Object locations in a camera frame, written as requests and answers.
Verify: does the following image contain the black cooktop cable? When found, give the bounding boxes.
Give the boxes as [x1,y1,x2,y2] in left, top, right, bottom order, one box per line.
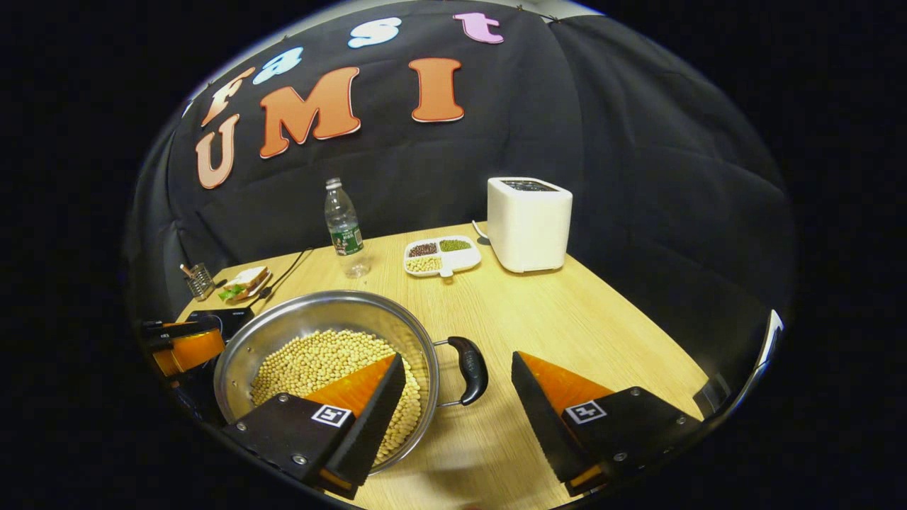
[248,246,315,309]

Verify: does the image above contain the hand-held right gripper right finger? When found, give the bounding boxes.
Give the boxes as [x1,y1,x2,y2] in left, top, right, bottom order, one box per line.
[510,351,703,497]

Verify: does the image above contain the white divided bean dish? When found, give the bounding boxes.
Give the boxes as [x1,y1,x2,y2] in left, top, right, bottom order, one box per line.
[402,235,483,278]

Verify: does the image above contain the metal mesh holder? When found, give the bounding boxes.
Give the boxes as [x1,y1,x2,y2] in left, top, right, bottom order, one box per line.
[179,262,217,302]

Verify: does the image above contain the sandwich on plate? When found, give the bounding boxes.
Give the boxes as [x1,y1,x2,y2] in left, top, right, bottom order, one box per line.
[218,266,274,304]

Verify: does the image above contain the clear plastic water bottle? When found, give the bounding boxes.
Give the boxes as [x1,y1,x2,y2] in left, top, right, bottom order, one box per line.
[325,177,371,278]

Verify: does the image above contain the steel pot with beans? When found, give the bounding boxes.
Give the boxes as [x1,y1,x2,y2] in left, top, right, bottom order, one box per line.
[213,289,490,475]

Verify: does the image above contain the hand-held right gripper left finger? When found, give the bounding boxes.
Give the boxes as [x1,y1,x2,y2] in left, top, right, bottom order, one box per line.
[221,353,409,501]

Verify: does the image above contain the white toaster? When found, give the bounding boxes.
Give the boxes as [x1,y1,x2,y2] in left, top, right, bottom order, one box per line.
[486,177,573,274]

